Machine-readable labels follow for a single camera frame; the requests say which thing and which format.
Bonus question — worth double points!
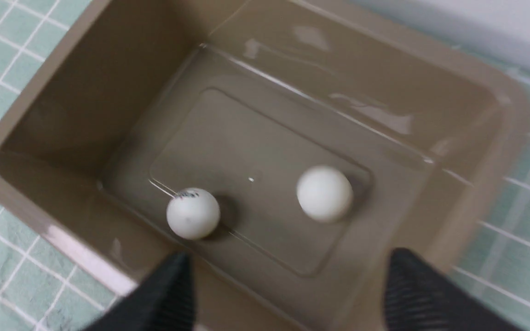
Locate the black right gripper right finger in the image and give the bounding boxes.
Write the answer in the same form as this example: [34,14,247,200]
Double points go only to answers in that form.
[383,248,521,331]

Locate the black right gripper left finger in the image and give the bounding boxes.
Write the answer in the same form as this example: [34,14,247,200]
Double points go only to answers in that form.
[84,252,197,331]

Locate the white ping-pong ball with logo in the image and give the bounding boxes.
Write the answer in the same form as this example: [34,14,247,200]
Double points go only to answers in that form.
[166,187,221,240]

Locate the plain white ping-pong ball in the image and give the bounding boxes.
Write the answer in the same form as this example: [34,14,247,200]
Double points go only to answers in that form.
[296,165,355,223]

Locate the green checkered tablecloth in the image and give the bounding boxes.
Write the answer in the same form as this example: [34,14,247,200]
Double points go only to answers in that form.
[0,0,530,331]

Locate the olive green plastic bin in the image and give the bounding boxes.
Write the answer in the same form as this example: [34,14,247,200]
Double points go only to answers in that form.
[0,0,530,331]

